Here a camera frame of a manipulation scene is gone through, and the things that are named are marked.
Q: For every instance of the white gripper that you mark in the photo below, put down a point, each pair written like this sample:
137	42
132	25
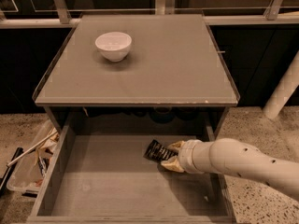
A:
186	156

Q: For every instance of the black rxbar chocolate wrapper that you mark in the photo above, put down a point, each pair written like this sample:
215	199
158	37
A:
157	152

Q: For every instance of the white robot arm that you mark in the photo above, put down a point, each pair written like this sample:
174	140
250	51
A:
234	158

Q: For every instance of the open grey top drawer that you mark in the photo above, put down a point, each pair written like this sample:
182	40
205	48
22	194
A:
105	179

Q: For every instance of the grey cabinet with glass top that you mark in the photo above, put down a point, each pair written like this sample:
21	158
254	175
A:
174	61

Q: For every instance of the white ceramic bowl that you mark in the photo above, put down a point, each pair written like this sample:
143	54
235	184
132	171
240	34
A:
114	46

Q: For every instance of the clear plastic bin with clutter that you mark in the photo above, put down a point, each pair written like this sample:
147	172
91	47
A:
31	169

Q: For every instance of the black flat object on floor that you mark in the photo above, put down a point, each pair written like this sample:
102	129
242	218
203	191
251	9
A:
4	179

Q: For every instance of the white stick in bin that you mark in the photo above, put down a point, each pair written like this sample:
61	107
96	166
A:
9	164

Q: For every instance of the white diagonal post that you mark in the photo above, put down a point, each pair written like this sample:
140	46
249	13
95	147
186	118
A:
284	90

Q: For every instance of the metal railing frame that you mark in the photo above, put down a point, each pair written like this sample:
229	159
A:
67	13

